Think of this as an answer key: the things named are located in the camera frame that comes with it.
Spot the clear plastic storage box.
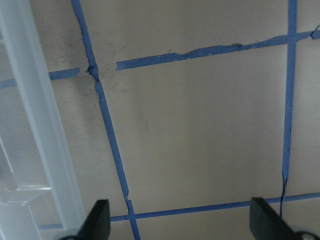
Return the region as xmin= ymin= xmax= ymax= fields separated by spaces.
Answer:
xmin=0 ymin=0 xmax=86 ymax=240

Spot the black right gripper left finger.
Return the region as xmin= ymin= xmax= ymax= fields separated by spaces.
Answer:
xmin=67 ymin=199 xmax=111 ymax=240

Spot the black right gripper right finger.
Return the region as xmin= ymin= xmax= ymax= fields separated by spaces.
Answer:
xmin=249 ymin=197 xmax=300 ymax=240

